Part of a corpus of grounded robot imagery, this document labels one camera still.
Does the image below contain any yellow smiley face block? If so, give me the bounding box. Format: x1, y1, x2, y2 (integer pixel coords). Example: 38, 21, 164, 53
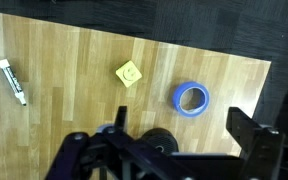
115, 61, 142, 87

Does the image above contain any white dry erase marker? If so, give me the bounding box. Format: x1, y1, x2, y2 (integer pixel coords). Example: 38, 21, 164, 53
0, 59, 27, 106

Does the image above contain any black round cap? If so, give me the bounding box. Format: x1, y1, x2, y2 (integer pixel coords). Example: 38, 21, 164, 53
141, 128, 179, 155

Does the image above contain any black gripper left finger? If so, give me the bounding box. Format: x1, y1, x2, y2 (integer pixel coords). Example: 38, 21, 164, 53
114, 106, 127, 130

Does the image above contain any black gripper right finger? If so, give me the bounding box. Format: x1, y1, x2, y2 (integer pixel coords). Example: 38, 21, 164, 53
226, 107, 263, 157

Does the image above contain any blue masking tape roll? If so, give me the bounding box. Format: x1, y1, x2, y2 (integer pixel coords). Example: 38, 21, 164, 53
172, 81, 210, 118

